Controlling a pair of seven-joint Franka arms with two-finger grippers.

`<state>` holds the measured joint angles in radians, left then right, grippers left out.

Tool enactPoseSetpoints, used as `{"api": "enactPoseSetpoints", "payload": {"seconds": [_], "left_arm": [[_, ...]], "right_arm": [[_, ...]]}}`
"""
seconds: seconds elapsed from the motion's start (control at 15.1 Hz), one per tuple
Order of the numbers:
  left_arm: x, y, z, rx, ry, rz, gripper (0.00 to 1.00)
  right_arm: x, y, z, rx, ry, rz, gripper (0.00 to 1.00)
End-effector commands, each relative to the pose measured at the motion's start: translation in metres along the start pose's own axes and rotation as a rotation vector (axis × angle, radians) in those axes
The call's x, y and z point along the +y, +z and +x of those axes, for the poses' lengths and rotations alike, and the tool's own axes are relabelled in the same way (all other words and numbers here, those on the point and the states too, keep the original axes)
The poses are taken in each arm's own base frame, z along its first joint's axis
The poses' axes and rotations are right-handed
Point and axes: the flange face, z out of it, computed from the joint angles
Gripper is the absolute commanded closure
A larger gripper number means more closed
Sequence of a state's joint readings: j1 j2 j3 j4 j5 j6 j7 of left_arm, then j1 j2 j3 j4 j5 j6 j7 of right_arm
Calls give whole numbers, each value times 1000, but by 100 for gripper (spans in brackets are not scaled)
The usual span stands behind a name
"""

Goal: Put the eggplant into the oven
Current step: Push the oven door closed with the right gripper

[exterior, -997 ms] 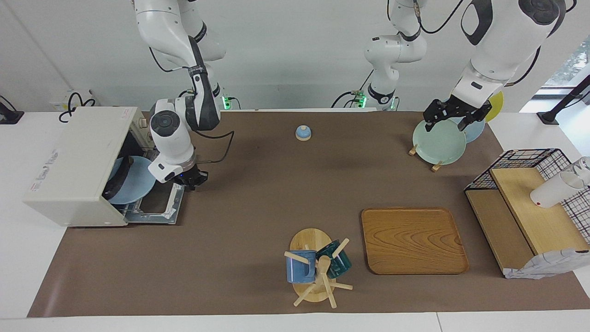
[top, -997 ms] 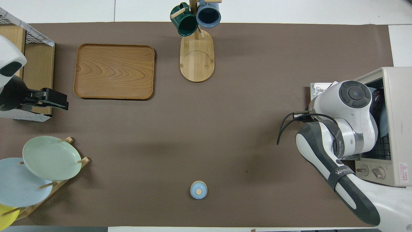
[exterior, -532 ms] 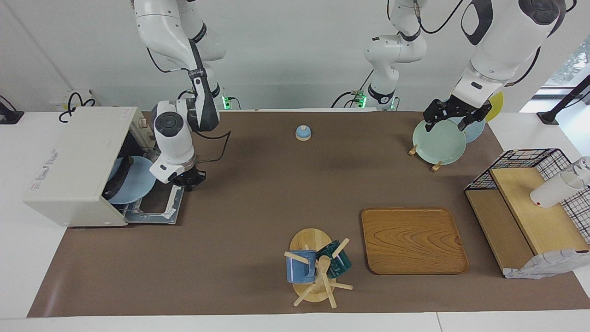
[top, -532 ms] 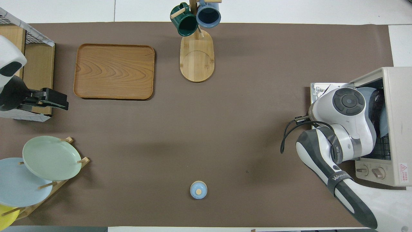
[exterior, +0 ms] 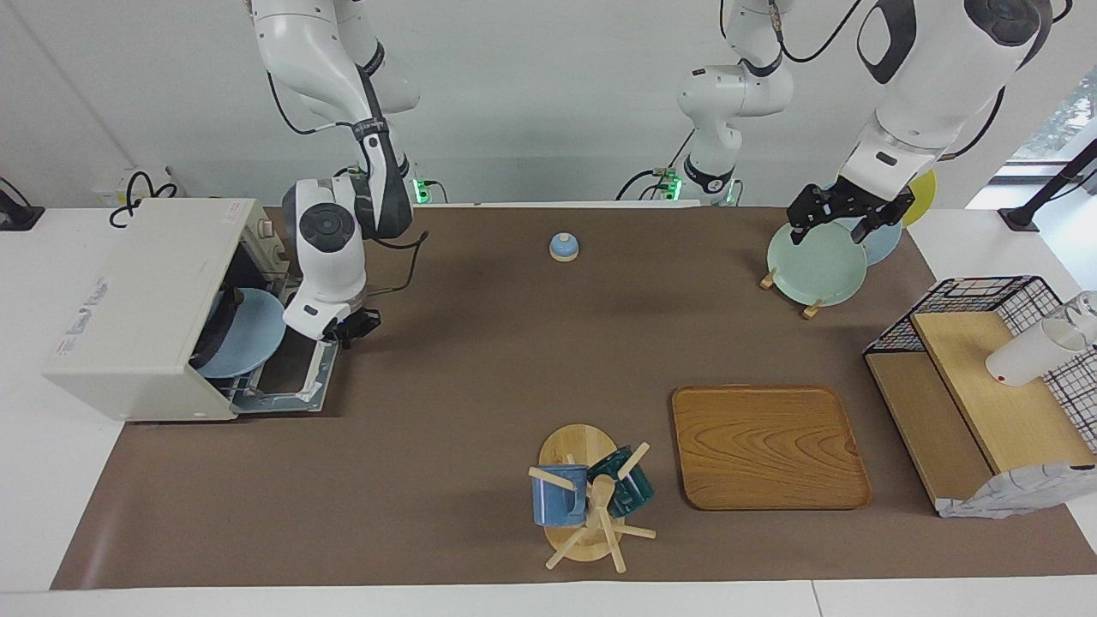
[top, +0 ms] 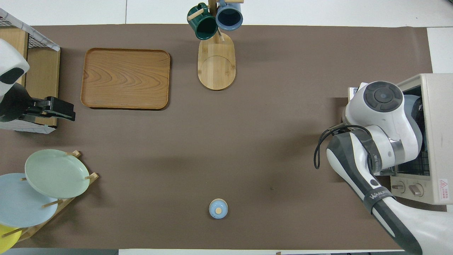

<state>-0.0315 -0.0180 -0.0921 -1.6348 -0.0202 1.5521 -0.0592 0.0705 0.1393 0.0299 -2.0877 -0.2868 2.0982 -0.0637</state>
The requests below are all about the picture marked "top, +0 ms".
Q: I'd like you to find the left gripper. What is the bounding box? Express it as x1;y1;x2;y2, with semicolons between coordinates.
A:
25;96;76;122

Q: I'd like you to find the yellow plate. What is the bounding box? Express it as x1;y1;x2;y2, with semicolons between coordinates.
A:
0;224;22;254

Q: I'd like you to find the brown table mat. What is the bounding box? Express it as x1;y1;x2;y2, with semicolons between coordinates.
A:
0;24;452;250

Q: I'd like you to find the rectangular wooden tray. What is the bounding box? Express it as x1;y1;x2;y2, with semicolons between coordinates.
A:
81;48;171;110

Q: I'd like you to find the wooden shelf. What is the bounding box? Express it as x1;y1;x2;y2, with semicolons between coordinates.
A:
0;27;61;128

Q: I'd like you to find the wooden plate rack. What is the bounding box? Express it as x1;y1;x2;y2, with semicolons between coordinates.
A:
0;151;99;243

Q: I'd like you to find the beige toaster oven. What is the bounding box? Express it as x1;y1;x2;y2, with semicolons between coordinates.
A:
349;73;453;205

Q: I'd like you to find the light blue racked plate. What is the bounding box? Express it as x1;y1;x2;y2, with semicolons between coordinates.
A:
0;173;59;228

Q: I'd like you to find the dark green mug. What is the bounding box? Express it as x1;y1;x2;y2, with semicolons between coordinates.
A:
187;3;219;40

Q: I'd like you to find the black wire basket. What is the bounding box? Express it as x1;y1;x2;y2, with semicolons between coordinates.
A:
0;16;59;50

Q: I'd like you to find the grey checked cloth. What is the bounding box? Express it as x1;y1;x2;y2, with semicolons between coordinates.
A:
0;8;61;134

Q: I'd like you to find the blue mug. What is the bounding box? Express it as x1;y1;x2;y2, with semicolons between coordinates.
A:
216;0;244;31

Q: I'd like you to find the wooden mug tree stand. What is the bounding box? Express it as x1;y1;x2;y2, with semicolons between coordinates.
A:
187;0;245;91

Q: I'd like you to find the small blue lid wooden knob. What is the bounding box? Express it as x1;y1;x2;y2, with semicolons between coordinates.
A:
209;198;229;220

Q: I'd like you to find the pale green plate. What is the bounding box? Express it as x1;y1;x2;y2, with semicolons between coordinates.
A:
24;149;90;199

